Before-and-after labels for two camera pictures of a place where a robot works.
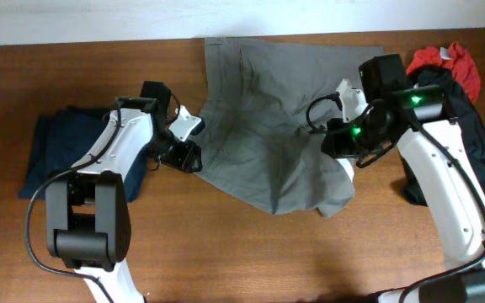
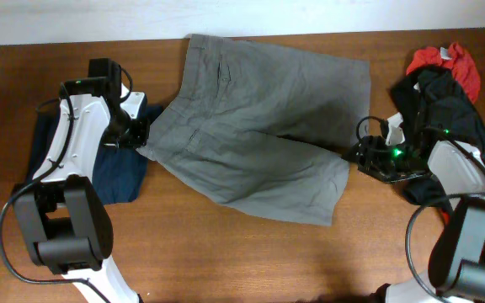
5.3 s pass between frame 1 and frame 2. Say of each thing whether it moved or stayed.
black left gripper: moved
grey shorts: moved
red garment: stayed
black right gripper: moved
